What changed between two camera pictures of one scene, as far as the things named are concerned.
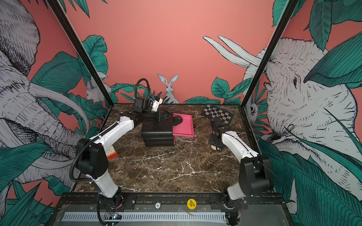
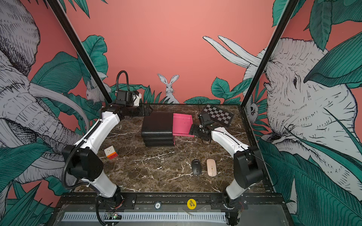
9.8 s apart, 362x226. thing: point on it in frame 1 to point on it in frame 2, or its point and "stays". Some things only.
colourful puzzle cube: x=111 y=153 stays
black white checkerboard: x=212 y=112 stays
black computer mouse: x=177 y=120 to x=196 y=167
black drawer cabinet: x=158 y=133 stays
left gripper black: x=164 y=116 to x=143 y=112
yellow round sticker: x=191 y=204 stays
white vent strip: x=146 y=216 stays
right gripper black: x=211 y=140 to x=196 y=131
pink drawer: x=185 y=128 stays
